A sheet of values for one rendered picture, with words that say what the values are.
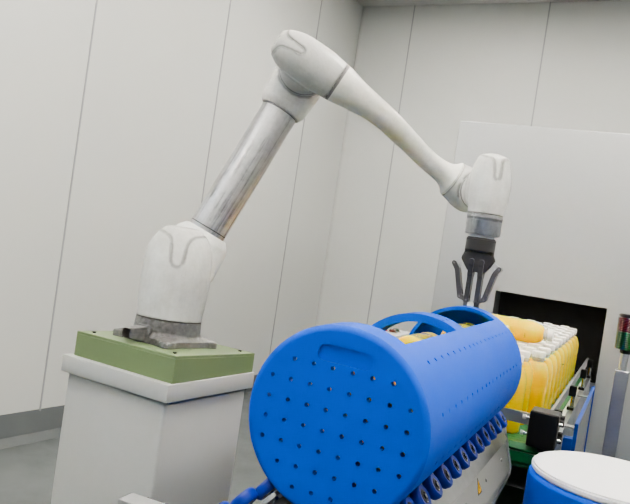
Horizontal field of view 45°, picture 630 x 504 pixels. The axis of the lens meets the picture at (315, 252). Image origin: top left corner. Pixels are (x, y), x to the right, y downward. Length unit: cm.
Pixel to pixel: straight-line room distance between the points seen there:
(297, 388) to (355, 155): 573
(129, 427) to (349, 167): 528
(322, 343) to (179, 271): 70
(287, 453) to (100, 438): 72
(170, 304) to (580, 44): 502
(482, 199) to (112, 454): 106
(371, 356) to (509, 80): 543
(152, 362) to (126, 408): 12
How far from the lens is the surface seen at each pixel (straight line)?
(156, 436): 169
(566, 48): 638
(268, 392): 117
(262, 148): 200
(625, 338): 231
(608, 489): 130
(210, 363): 174
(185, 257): 176
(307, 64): 188
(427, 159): 205
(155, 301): 177
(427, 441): 109
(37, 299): 442
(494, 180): 194
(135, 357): 172
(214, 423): 183
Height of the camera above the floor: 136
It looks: 2 degrees down
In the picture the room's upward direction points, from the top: 8 degrees clockwise
